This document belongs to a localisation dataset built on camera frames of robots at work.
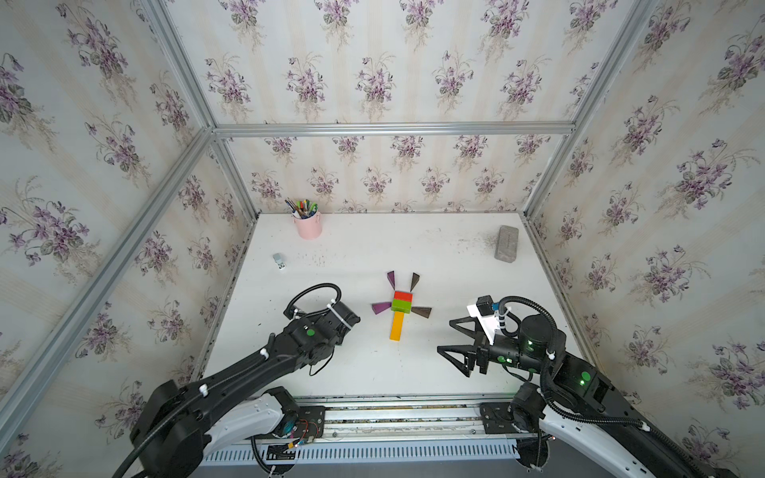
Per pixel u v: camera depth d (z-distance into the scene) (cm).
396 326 91
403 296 95
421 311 92
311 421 72
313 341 55
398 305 95
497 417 73
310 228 108
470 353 55
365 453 76
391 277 99
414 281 98
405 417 75
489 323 57
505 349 57
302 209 106
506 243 107
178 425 38
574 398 48
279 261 102
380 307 91
